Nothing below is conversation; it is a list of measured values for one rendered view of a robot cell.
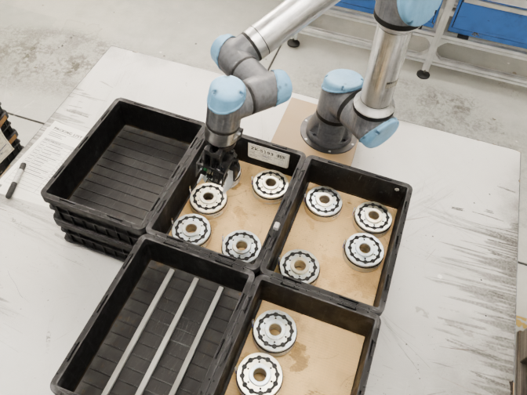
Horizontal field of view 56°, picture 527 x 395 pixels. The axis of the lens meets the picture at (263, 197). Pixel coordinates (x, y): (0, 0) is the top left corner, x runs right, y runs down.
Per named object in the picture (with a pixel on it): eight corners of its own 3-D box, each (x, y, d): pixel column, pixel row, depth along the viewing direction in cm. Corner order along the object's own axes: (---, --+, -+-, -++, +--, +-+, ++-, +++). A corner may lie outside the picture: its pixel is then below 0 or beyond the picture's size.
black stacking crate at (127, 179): (125, 125, 160) (118, 97, 151) (209, 151, 155) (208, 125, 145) (52, 220, 137) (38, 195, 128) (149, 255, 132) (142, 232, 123)
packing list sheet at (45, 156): (49, 120, 175) (49, 118, 174) (109, 137, 171) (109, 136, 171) (-10, 190, 156) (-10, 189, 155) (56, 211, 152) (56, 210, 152)
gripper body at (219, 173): (194, 177, 120) (196, 145, 110) (208, 153, 125) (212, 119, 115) (223, 189, 119) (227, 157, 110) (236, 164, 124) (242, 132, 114)
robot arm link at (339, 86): (337, 93, 162) (347, 58, 151) (365, 118, 155) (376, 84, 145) (308, 104, 157) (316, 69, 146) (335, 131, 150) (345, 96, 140)
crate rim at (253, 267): (209, 129, 147) (208, 123, 145) (307, 158, 142) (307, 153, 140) (143, 237, 124) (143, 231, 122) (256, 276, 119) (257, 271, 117)
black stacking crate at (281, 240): (303, 180, 149) (307, 155, 140) (401, 211, 144) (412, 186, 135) (256, 294, 127) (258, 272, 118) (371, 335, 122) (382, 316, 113)
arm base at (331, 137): (308, 114, 169) (314, 90, 161) (352, 121, 169) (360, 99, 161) (303, 144, 160) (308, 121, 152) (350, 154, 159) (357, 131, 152)
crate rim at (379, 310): (307, 158, 142) (307, 153, 140) (411, 190, 137) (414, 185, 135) (257, 277, 119) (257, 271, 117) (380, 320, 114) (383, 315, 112)
